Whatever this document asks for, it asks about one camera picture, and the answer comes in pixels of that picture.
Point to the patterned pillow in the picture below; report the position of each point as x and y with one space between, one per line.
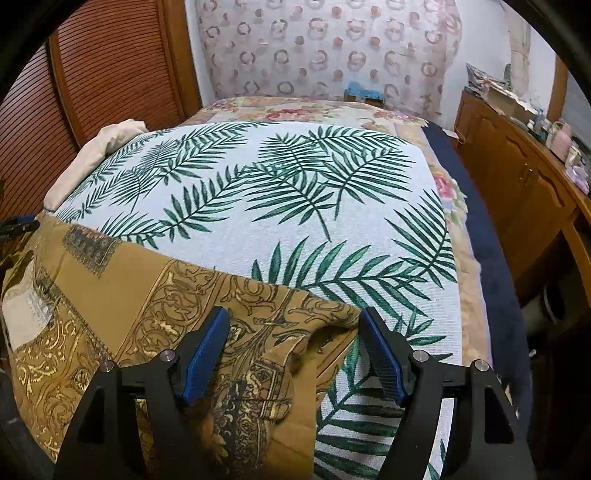
485 78

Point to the wooden slatted wardrobe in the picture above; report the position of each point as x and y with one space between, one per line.
115 69

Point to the grey round bin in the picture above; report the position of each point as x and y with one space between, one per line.
547 309

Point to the brown patterned shirt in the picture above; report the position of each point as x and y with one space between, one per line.
138 300

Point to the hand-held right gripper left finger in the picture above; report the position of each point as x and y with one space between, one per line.
203 360

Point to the open cardboard box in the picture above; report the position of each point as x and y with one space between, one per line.
508 104

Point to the blue item on box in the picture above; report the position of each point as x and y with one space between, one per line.
364 90

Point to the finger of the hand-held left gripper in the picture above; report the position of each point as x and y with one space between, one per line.
21 225

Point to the pink bottle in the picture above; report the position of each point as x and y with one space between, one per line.
562 141

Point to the floral blanket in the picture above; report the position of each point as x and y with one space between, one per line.
300 110

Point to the wooden cabinet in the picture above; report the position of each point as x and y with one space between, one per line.
508 184

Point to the cream pillow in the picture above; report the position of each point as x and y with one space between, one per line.
111 138

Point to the navy bed sheet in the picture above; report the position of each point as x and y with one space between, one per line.
494 277

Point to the tied beige curtain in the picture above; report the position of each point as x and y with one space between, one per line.
519 55

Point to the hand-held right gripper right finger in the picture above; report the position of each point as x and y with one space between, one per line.
383 360

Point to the palm leaf print cloth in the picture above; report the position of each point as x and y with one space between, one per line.
277 207

